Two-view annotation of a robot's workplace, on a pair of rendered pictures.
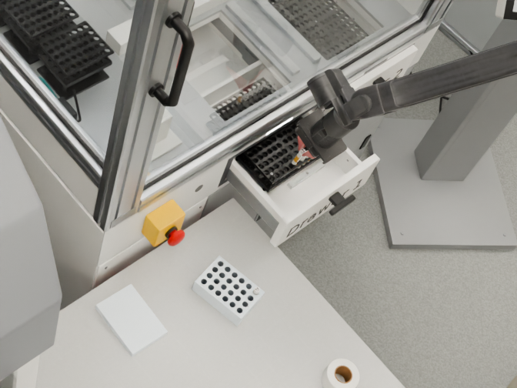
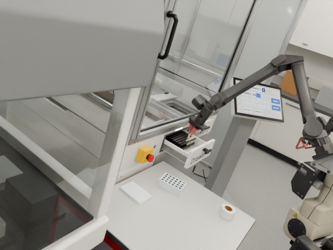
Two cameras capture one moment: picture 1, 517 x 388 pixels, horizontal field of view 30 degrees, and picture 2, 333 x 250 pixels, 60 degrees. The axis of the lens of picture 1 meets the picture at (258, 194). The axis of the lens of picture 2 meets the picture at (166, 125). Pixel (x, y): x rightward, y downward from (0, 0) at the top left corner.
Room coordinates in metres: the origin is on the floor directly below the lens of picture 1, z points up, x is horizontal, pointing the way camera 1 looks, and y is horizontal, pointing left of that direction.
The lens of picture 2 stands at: (-0.26, 0.07, 1.57)
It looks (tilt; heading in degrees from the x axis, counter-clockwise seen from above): 22 degrees down; 1
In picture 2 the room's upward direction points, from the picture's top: 18 degrees clockwise
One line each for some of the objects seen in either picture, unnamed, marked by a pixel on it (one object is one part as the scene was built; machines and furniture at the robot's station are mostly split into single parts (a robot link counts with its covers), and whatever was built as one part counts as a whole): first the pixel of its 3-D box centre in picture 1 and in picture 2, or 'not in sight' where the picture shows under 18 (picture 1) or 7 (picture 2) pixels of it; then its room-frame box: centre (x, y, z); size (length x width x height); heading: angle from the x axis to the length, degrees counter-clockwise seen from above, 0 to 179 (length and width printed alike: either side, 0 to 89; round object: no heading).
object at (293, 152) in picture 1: (264, 136); (172, 137); (1.31, 0.04, 0.87); 0.22 x 0.18 x 0.06; 63
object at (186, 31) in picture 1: (173, 66); (167, 37); (0.91, 0.19, 1.45); 0.05 x 0.03 x 0.19; 63
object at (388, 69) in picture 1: (368, 85); (200, 129); (1.58, -0.13, 0.87); 0.29 x 0.02 x 0.11; 153
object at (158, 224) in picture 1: (164, 224); (144, 154); (1.00, 0.15, 0.88); 0.07 x 0.05 x 0.07; 153
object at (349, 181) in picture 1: (325, 199); (200, 153); (1.22, -0.14, 0.87); 0.29 x 0.02 x 0.11; 153
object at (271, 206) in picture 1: (261, 135); (170, 137); (1.32, 0.05, 0.86); 0.40 x 0.26 x 0.06; 63
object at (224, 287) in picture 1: (228, 290); (172, 184); (0.97, -0.03, 0.78); 0.12 x 0.08 x 0.04; 74
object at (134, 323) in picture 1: (131, 319); (136, 192); (0.83, 0.13, 0.77); 0.13 x 0.09 x 0.02; 61
